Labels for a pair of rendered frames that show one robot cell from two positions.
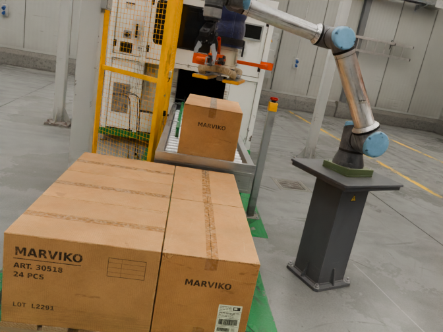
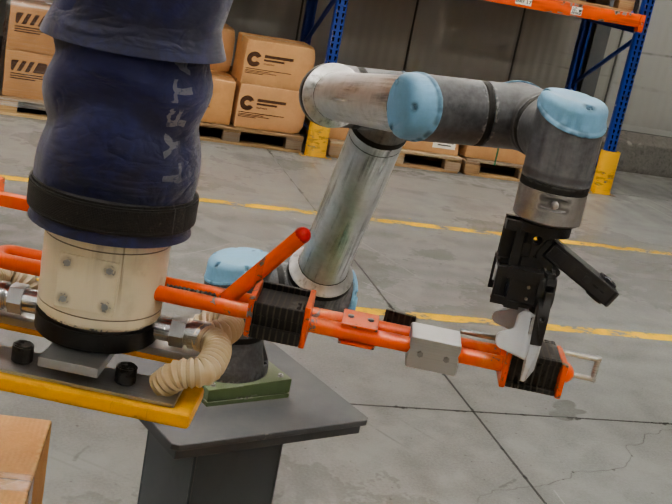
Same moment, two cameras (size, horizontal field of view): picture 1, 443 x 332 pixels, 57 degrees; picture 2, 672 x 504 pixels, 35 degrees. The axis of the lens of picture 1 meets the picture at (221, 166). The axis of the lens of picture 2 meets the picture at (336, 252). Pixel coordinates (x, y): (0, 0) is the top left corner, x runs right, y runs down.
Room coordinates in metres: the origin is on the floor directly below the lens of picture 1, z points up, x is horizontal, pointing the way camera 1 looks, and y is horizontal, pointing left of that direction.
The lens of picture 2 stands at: (2.53, 1.52, 1.78)
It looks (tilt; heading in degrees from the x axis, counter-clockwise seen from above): 16 degrees down; 264
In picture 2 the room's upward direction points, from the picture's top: 11 degrees clockwise
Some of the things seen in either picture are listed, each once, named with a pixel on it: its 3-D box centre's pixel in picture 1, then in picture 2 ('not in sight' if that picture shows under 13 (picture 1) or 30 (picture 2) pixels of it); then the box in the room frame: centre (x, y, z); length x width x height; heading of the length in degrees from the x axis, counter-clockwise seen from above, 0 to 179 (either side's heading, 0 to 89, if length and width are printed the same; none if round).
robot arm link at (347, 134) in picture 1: (355, 135); (240, 290); (2.50, -0.77, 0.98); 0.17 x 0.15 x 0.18; 13
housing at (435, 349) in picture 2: not in sight; (432, 348); (2.24, 0.17, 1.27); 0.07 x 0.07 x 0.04; 83
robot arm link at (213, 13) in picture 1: (211, 13); (549, 206); (2.14, 0.18, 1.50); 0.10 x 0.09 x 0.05; 82
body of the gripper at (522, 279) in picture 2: (209, 30); (529, 263); (2.14, 0.18, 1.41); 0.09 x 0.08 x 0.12; 172
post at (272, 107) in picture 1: (261, 161); not in sight; (3.36, -0.32, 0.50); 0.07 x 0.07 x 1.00; 6
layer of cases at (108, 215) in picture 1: (147, 228); not in sight; (2.04, 0.33, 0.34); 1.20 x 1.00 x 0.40; 6
